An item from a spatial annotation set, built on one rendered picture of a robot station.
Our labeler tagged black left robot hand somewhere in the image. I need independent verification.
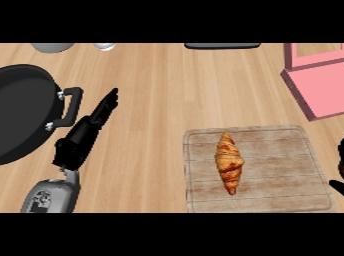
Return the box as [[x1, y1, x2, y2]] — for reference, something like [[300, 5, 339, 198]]
[[51, 87, 120, 172]]

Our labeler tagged wooden cutting board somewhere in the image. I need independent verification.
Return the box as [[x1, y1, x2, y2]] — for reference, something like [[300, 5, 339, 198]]
[[181, 124, 337, 214]]

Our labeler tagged pink open box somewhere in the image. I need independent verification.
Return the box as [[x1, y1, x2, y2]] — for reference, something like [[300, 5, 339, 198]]
[[280, 43, 344, 122]]

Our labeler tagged black frying pan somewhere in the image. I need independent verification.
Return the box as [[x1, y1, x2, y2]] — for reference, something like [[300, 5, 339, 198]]
[[0, 64, 85, 167]]

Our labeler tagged golden brown croissant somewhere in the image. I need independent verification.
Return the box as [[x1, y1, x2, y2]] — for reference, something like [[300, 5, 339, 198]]
[[213, 131, 246, 196]]

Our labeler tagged white small cup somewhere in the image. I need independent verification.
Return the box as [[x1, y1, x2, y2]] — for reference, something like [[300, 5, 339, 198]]
[[91, 43, 117, 52]]

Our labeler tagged grey round bowl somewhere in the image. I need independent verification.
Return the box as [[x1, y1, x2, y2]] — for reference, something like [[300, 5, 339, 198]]
[[29, 43, 76, 54]]

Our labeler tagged dark grey flat appliance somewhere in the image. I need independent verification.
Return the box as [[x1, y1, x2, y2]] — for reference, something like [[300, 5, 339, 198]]
[[182, 43, 262, 50]]

